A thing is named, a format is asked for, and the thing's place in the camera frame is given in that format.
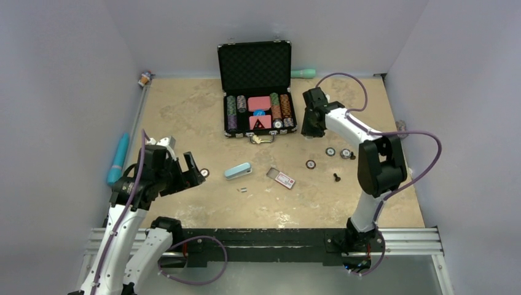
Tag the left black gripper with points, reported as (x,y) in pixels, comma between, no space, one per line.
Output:
(191,177)

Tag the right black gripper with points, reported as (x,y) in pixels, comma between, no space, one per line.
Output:
(306,130)

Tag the light blue stapler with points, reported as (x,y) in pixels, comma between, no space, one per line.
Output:
(238,171)

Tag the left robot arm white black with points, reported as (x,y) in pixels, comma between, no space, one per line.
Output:
(116,268)

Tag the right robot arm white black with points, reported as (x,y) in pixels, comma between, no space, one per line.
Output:
(381,165)

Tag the poker chip near left gripper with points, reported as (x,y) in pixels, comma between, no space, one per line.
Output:
(205,172)

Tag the blue white poker chip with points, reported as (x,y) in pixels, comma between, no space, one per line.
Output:
(330,152)

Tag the red poker chip on table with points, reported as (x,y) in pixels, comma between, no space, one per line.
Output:
(310,164)

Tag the grey poker chip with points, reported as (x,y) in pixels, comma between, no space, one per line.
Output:
(347,154)

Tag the mint green flashlight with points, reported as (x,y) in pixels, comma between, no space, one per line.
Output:
(303,74)

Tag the red white staple box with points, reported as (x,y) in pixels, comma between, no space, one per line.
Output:
(281,178)

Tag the black poker chip case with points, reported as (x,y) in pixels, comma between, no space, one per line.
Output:
(256,88)

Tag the blue cylinder tool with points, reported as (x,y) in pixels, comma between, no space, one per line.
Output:
(115,171)

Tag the small orange bottle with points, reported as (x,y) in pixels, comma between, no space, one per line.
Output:
(145,78)

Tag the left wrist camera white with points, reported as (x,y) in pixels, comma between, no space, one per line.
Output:
(167,142)

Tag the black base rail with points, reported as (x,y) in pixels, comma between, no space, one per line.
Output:
(325,246)

